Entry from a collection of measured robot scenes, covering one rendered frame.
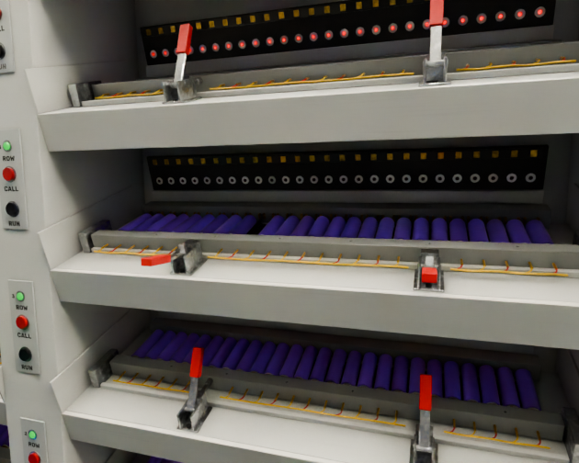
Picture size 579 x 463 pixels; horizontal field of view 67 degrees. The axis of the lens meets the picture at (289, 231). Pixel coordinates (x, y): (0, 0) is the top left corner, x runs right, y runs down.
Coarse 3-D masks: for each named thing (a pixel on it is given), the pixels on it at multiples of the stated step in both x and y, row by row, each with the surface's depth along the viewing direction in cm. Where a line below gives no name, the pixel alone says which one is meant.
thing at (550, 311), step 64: (128, 192) 68; (192, 192) 67; (256, 192) 63; (320, 192) 61; (384, 192) 58; (448, 192) 56; (512, 192) 53; (576, 192) 50; (64, 256) 56; (128, 256) 56; (320, 320) 46; (384, 320) 43; (448, 320) 41; (512, 320) 40; (576, 320) 38
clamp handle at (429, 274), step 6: (426, 258) 42; (432, 258) 42; (426, 264) 42; (432, 264) 42; (426, 270) 37; (432, 270) 37; (426, 276) 36; (432, 276) 35; (426, 282) 36; (432, 282) 35
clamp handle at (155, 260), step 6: (180, 246) 50; (180, 252) 50; (186, 252) 50; (144, 258) 44; (150, 258) 43; (156, 258) 44; (162, 258) 45; (168, 258) 46; (174, 258) 47; (144, 264) 44; (150, 264) 43; (156, 264) 44
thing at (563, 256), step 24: (96, 240) 58; (120, 240) 57; (144, 240) 55; (168, 240) 54; (192, 240) 53; (216, 240) 52; (240, 240) 51; (264, 240) 51; (288, 240) 50; (312, 240) 49; (336, 240) 49; (360, 240) 48; (384, 240) 48; (408, 240) 47; (336, 264) 47; (360, 264) 46; (480, 264) 44; (504, 264) 43; (528, 264) 42; (552, 264) 42; (576, 264) 41
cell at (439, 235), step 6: (432, 222) 53; (438, 222) 52; (444, 222) 52; (432, 228) 51; (438, 228) 50; (444, 228) 50; (432, 234) 50; (438, 234) 48; (444, 234) 49; (432, 240) 48; (438, 240) 48; (444, 240) 47
